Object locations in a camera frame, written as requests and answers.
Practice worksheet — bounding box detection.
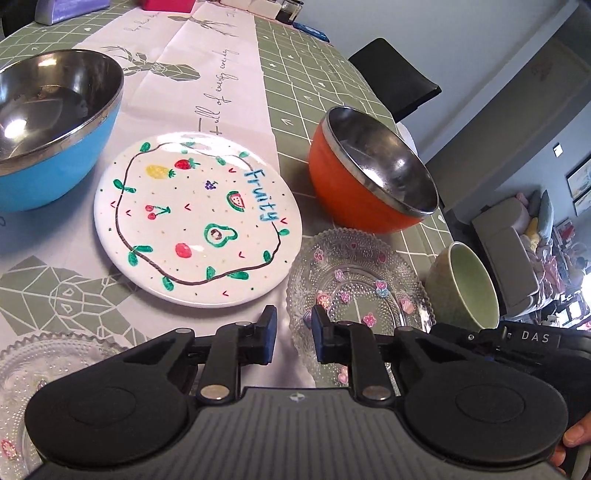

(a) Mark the glass plate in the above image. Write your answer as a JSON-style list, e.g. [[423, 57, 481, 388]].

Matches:
[[0, 332, 124, 479], [287, 228, 435, 387]]

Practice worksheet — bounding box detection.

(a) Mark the green ceramic bowl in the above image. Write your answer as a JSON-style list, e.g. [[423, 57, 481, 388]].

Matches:
[[424, 242, 500, 332]]

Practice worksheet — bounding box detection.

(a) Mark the white fruit painted plate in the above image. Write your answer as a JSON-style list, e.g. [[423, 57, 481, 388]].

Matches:
[[94, 132, 303, 308]]

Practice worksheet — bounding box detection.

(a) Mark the orange steel bowl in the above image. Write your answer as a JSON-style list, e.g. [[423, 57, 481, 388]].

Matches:
[[308, 106, 439, 234]]

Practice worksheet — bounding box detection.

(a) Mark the blue steel bowl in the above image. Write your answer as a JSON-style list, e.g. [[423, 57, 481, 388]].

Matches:
[[1, 49, 124, 213]]

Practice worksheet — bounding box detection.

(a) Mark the right hand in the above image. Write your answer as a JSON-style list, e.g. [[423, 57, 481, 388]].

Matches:
[[550, 412, 591, 473]]

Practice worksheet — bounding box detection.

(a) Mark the beige sofa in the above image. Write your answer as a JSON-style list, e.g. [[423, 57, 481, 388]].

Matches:
[[472, 197, 549, 318]]

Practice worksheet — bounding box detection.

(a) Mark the white towel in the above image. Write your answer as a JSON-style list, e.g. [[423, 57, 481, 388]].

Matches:
[[396, 122, 418, 155]]

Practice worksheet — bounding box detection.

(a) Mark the black chair far right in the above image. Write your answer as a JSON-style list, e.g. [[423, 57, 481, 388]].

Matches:
[[349, 38, 442, 122]]

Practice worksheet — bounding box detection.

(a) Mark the green checked tablecloth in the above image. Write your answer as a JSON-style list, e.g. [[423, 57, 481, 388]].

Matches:
[[0, 0, 456, 278]]

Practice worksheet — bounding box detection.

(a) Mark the blue packet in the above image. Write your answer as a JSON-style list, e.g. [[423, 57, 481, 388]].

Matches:
[[293, 22, 329, 43]]

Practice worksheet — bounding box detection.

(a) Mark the white condiment box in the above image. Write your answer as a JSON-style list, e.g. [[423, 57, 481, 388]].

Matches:
[[221, 0, 281, 19]]

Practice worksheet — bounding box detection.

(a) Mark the dark glass jar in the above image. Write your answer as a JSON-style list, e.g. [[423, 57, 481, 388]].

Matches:
[[276, 0, 304, 25]]

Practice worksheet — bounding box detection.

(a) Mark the pink box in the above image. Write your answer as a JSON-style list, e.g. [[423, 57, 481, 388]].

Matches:
[[139, 0, 195, 13]]

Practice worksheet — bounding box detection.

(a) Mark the purple tissue pack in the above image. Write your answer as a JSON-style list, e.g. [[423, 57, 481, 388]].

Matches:
[[34, 0, 111, 26]]

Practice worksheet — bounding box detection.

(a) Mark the framed wall picture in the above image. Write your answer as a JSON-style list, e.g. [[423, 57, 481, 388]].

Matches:
[[567, 156, 591, 200]]

